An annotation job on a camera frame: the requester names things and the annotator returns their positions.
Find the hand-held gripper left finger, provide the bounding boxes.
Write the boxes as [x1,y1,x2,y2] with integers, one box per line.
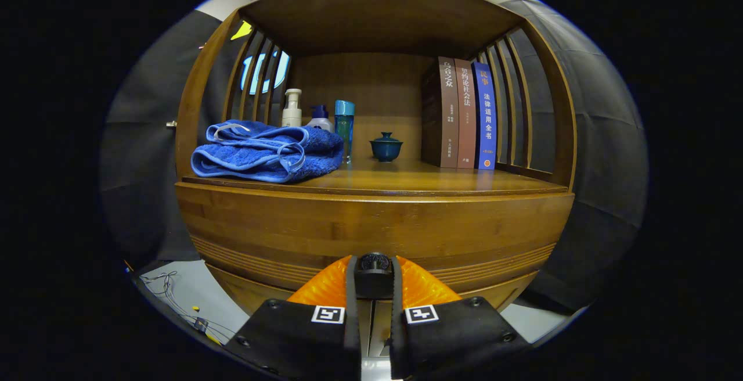
[225,255,362,381]

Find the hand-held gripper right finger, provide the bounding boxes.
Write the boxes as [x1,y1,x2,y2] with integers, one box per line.
[389,255,532,380]

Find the wooden drawer with black knob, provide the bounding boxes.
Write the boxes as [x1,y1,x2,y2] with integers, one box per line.
[176,182,575,301]

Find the wooden countertop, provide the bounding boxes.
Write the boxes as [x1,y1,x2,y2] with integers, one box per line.
[183,154,568,197]

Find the wooden cabinet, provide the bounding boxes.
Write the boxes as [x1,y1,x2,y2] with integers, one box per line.
[174,0,578,358]

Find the dark teal lidded teacup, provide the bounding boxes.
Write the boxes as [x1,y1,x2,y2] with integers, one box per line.
[369,132,403,163]

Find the folded blue towel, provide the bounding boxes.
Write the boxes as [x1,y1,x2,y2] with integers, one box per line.
[190,118,345,184]

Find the tall teal bottle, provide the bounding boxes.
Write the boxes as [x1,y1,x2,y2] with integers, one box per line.
[334,100,356,164]

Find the white bottle with blue cap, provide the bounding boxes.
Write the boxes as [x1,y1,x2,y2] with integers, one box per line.
[306,105,334,133]

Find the dark brown book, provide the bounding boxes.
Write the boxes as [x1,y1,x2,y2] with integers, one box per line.
[421,56,460,168]

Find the white pump bottle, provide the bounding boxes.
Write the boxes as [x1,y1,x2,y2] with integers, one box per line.
[282,88,303,128]

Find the reddish brown book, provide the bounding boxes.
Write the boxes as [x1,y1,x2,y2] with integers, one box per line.
[454,59,478,169]

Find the blue book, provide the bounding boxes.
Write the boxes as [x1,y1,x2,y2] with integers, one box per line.
[471,61,498,171]

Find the thin white floor cables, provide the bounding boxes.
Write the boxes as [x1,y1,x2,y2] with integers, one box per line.
[139,271,239,341]

